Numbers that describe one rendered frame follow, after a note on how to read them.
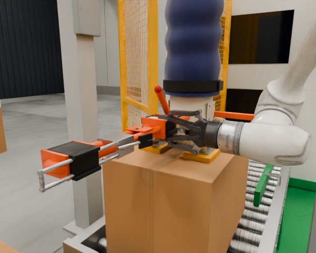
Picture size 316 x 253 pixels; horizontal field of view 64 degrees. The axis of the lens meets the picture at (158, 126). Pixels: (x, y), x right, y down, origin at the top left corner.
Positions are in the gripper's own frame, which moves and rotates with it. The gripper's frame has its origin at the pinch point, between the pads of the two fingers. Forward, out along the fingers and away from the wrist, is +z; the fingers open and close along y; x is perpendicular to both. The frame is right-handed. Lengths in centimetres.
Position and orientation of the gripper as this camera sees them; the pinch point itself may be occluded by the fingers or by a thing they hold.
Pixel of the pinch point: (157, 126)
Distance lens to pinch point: 79.7
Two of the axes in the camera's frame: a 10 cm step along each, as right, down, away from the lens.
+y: -0.1, 9.7, 2.4
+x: 5.0, -2.0, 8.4
